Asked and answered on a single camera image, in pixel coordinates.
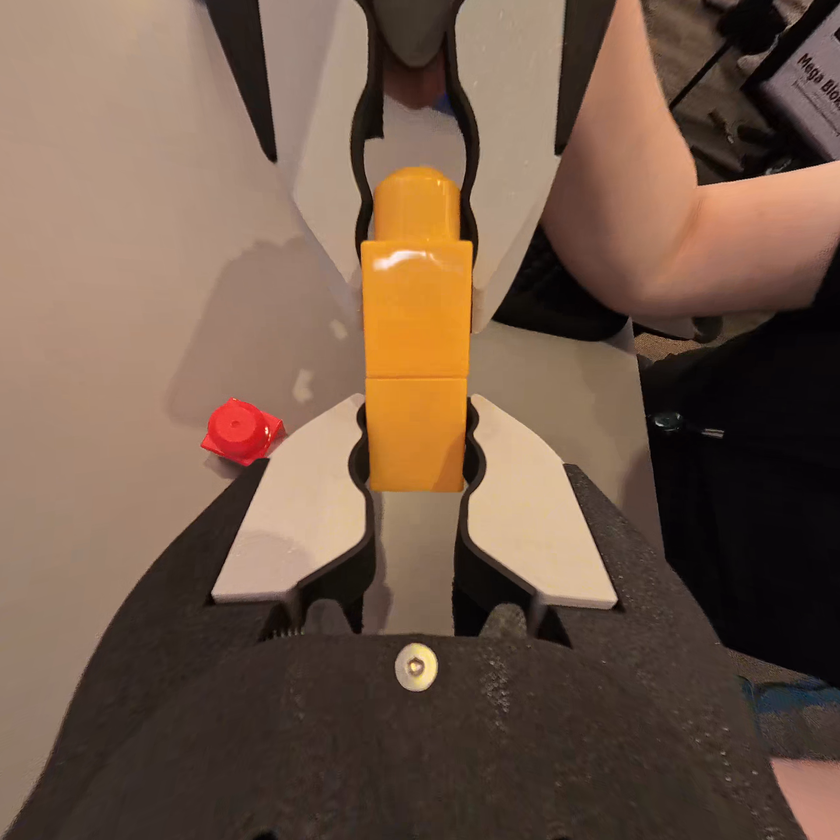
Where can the person's right forearm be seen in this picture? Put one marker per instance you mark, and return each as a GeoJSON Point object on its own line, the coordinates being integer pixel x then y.
{"type": "Point", "coordinates": [656, 197]}

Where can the black oval pad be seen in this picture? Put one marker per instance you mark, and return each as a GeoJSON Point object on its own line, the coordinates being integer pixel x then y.
{"type": "Point", "coordinates": [558, 302]}

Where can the person's black shirt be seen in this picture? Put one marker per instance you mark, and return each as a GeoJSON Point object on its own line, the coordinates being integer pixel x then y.
{"type": "Point", "coordinates": [754, 492]}

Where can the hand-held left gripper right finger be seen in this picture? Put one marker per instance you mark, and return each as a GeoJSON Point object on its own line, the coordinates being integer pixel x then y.
{"type": "Point", "coordinates": [544, 525]}

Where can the person's right hand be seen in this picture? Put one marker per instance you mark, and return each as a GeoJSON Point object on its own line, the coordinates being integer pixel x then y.
{"type": "Point", "coordinates": [413, 88]}

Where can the orange mega block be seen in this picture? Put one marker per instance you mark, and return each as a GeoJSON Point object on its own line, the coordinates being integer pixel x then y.
{"type": "Point", "coordinates": [417, 308]}
{"type": "Point", "coordinates": [417, 433]}

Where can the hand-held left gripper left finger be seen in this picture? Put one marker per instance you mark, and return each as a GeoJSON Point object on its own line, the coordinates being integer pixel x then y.
{"type": "Point", "coordinates": [289, 525]}

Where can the person's left knee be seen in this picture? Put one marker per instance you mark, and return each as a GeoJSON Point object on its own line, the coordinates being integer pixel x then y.
{"type": "Point", "coordinates": [810, 800]}

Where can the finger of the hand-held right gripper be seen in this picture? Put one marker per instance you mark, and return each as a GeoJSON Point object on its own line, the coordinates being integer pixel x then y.
{"type": "Point", "coordinates": [315, 131]}
{"type": "Point", "coordinates": [512, 164]}

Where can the red mega block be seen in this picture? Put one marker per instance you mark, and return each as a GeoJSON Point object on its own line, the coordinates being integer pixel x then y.
{"type": "Point", "coordinates": [239, 430]}

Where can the black white pattern sign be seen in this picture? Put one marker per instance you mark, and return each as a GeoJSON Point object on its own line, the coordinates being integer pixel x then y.
{"type": "Point", "coordinates": [807, 79]}

